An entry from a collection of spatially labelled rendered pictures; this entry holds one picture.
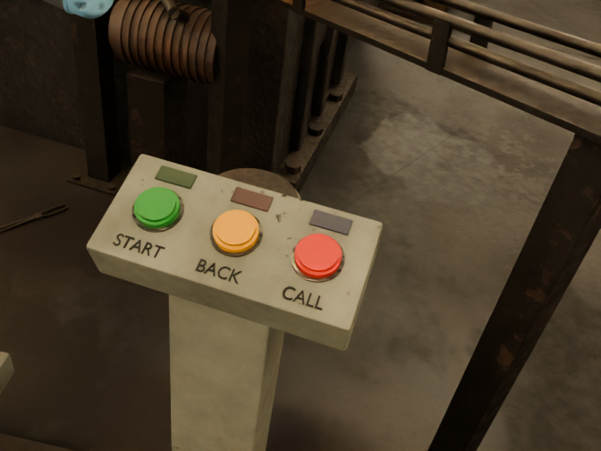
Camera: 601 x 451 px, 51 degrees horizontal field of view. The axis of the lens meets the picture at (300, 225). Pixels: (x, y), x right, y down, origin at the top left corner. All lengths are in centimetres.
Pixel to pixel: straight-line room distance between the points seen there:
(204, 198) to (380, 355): 77
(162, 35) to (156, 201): 62
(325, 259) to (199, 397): 24
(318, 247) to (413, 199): 117
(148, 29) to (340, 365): 71
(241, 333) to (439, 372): 75
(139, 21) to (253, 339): 73
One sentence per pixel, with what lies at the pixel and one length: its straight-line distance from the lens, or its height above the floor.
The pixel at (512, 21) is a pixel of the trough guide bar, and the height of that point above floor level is 73.
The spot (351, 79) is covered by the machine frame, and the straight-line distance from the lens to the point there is 206.
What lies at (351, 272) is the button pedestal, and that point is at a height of 60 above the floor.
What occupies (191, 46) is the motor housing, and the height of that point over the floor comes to 49.
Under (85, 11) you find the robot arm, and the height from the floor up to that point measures 66.
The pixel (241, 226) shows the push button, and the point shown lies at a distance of 54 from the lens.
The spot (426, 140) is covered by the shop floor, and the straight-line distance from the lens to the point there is 195.
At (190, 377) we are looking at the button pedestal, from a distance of 66.
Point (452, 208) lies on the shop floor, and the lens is 169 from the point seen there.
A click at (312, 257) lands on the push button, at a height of 61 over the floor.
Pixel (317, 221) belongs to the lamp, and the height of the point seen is 61.
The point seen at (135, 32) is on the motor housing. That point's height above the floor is 49.
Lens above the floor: 96
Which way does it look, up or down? 39 degrees down
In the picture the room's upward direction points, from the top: 9 degrees clockwise
